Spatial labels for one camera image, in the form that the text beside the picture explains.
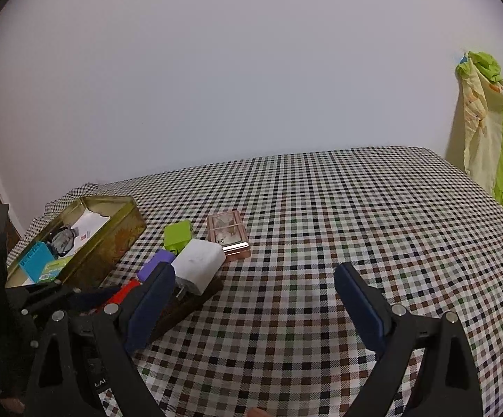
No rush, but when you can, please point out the person's left hand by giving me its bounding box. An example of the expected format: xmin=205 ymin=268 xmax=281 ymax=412
xmin=0 ymin=397 xmax=25 ymax=416

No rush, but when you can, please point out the blue toy brick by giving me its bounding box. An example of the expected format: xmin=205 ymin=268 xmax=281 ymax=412
xmin=19 ymin=241 xmax=55 ymax=283

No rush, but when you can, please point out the white charger plug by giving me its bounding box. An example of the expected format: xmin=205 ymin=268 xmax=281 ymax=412
xmin=172 ymin=239 xmax=226 ymax=296

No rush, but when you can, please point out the green toy brick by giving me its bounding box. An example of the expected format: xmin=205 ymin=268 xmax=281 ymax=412
xmin=164 ymin=219 xmax=193 ymax=255

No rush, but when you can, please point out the gold metal tin box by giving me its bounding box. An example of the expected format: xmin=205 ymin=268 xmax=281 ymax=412
xmin=5 ymin=196 xmax=147 ymax=289

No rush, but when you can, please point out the green floss pick box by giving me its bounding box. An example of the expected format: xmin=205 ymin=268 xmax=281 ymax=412
xmin=38 ymin=256 xmax=72 ymax=283

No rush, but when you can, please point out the person's right hand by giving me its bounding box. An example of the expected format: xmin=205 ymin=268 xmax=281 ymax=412
xmin=246 ymin=408 xmax=272 ymax=417

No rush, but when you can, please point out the white paper liner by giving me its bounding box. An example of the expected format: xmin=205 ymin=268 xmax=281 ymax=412
xmin=21 ymin=209 xmax=110 ymax=285

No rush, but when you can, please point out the brown wooden comb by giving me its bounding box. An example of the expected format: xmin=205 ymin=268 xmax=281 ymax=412
xmin=148 ymin=278 xmax=223 ymax=344

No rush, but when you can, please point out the rose gold makeup palette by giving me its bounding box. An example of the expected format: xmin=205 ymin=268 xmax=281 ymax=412
xmin=207 ymin=210 xmax=251 ymax=263

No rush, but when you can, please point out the red toy brick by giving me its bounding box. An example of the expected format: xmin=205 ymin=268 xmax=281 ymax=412
xmin=100 ymin=279 xmax=142 ymax=310

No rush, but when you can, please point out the grey black watch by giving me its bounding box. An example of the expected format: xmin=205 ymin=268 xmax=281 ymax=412
xmin=45 ymin=225 xmax=79 ymax=258

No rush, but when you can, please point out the checkered tablecloth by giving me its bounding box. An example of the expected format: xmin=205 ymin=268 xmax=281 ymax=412
xmin=24 ymin=147 xmax=503 ymax=416

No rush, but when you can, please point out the purple toy brick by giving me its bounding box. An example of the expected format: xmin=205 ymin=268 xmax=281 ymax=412
xmin=137 ymin=250 xmax=175 ymax=283

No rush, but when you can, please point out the green yellow hanging cloth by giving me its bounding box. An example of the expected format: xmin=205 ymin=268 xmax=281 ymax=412
xmin=455 ymin=51 xmax=503 ymax=206

